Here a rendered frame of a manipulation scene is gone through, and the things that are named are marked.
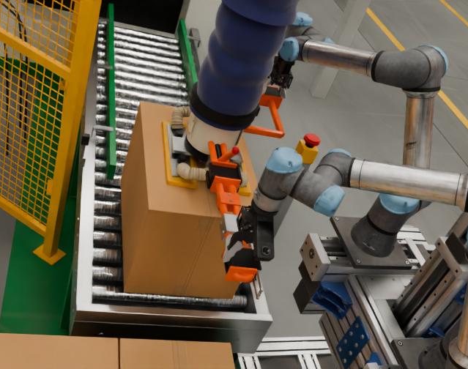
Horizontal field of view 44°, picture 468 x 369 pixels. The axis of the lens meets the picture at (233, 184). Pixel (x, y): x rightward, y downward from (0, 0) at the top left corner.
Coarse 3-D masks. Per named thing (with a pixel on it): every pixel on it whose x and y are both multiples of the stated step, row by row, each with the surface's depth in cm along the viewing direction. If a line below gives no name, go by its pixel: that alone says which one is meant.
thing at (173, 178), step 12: (168, 132) 208; (180, 132) 205; (168, 144) 202; (168, 156) 198; (180, 156) 195; (192, 156) 202; (168, 168) 193; (168, 180) 188; (180, 180) 190; (192, 180) 192
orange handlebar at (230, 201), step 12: (276, 108) 220; (276, 120) 214; (252, 132) 205; (264, 132) 206; (276, 132) 207; (216, 156) 185; (228, 204) 172; (240, 204) 170; (240, 276) 149; (252, 276) 150
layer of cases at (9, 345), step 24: (0, 336) 183; (24, 336) 185; (48, 336) 188; (72, 336) 191; (0, 360) 177; (24, 360) 179; (48, 360) 182; (72, 360) 184; (96, 360) 187; (120, 360) 189; (144, 360) 192; (168, 360) 195; (192, 360) 198; (216, 360) 200
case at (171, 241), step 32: (160, 128) 212; (128, 160) 230; (160, 160) 198; (128, 192) 220; (160, 192) 185; (192, 192) 190; (128, 224) 210; (160, 224) 183; (192, 224) 185; (128, 256) 201; (160, 256) 192; (192, 256) 195; (128, 288) 201; (160, 288) 203; (192, 288) 206; (224, 288) 209
